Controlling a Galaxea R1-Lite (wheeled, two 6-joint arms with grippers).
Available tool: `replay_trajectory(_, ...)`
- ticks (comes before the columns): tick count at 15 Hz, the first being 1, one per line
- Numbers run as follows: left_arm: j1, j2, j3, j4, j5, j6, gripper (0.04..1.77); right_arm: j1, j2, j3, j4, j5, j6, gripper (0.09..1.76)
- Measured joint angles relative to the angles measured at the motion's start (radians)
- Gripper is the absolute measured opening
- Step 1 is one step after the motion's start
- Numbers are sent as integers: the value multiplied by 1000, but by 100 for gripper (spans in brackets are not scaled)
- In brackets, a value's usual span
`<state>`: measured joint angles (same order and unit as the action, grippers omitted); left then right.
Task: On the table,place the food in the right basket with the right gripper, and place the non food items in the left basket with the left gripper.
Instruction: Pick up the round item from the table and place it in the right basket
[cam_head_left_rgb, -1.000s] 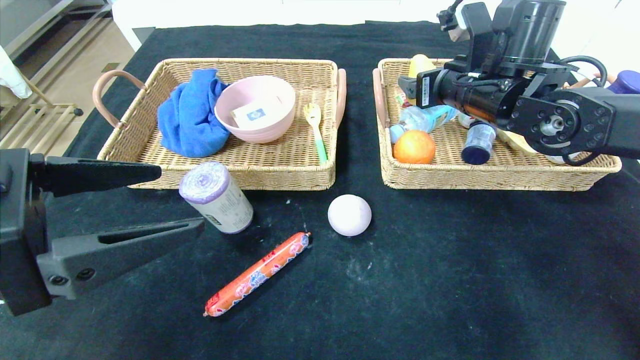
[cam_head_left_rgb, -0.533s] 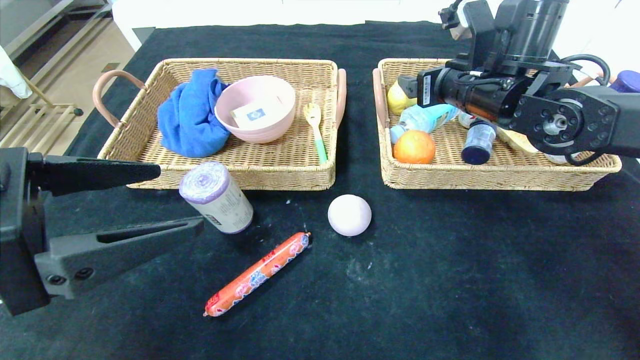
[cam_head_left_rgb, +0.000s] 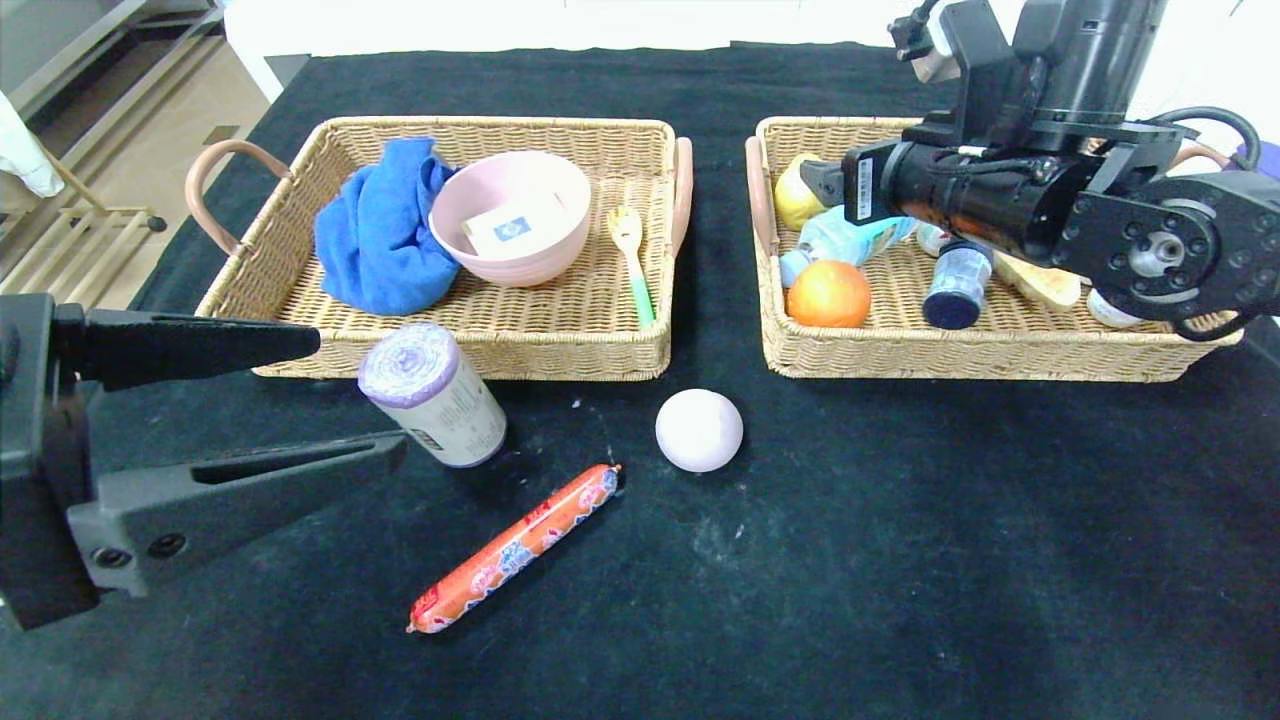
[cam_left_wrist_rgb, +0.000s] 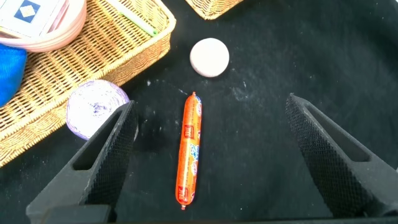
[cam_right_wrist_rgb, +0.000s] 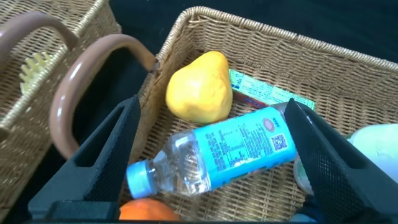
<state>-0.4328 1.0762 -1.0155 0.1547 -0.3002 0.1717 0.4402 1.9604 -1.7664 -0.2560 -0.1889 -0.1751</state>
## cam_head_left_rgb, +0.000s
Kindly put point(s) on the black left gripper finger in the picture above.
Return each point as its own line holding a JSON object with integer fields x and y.
{"x": 190, "y": 520}
{"x": 180, "y": 348}

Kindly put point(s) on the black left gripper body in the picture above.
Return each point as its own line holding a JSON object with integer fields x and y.
{"x": 22, "y": 455}

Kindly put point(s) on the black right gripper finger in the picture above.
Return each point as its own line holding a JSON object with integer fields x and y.
{"x": 825, "y": 183}

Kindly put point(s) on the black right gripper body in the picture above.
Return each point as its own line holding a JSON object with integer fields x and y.
{"x": 864, "y": 187}

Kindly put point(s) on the yellow lemon toy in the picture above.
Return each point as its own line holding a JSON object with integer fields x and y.
{"x": 795, "y": 200}

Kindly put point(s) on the white milk bottle green label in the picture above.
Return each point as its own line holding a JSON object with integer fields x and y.
{"x": 932, "y": 240}

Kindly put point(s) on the croissant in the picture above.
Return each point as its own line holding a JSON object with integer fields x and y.
{"x": 1045, "y": 285}

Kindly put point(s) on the purple garbage bag roll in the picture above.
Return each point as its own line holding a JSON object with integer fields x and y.
{"x": 445, "y": 400}

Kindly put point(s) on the pale pink round bun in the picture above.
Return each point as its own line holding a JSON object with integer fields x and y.
{"x": 700, "y": 432}

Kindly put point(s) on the orange sausage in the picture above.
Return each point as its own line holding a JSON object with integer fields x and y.
{"x": 515, "y": 548}

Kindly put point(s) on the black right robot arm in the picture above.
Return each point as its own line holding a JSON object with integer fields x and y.
{"x": 1000, "y": 195}

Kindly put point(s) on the water bottle light blue label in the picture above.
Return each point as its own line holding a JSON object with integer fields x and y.
{"x": 840, "y": 240}

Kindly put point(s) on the orange fruit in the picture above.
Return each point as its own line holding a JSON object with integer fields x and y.
{"x": 828, "y": 297}

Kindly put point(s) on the small dark blue jar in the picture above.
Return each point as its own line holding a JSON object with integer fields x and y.
{"x": 955, "y": 285}

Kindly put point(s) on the wooden rolling rack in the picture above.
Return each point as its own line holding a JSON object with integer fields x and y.
{"x": 100, "y": 235}

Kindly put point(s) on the blue cloth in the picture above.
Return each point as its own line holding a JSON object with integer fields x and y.
{"x": 380, "y": 240}

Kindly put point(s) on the white hanging cloth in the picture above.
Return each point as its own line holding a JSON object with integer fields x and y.
{"x": 25, "y": 150}

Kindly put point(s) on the white bottle with blue cap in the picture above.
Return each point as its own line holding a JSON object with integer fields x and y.
{"x": 1110, "y": 312}

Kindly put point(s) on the white card box blue logo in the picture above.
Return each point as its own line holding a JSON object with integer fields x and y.
{"x": 515, "y": 228}

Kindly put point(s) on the pink bowl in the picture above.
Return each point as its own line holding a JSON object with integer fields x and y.
{"x": 480, "y": 190}

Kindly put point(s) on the white table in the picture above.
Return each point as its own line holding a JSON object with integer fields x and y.
{"x": 450, "y": 25}

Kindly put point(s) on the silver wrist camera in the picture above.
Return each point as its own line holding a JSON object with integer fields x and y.
{"x": 935, "y": 62}

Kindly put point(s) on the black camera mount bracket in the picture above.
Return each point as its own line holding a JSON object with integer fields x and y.
{"x": 980, "y": 60}

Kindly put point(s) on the grey metal shelf frame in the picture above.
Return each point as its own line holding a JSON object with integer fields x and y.
{"x": 60, "y": 30}

